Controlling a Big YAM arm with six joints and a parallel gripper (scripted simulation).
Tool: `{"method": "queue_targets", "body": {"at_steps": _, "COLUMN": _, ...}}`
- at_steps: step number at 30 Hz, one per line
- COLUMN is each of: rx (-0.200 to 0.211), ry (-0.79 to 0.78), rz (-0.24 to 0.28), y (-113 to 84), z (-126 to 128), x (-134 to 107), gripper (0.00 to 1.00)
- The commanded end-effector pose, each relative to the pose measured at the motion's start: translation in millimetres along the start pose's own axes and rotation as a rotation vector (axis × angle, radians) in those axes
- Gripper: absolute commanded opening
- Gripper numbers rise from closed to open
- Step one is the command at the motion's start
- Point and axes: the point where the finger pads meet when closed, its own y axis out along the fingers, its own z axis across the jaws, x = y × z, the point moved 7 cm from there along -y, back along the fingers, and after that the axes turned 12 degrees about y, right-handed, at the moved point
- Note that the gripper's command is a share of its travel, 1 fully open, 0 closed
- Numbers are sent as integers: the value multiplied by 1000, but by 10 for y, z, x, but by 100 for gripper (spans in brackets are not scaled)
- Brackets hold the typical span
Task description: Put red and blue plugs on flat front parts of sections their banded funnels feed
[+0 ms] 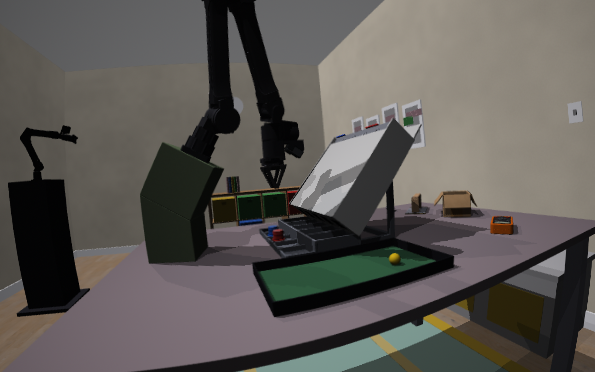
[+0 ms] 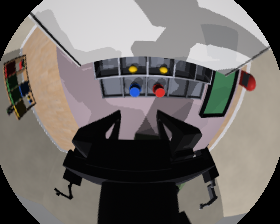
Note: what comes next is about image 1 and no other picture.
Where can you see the orange digital multimeter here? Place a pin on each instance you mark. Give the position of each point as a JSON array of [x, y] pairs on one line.
[[501, 225]]

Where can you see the yellow marble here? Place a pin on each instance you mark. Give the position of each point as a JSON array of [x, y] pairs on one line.
[[394, 258]]

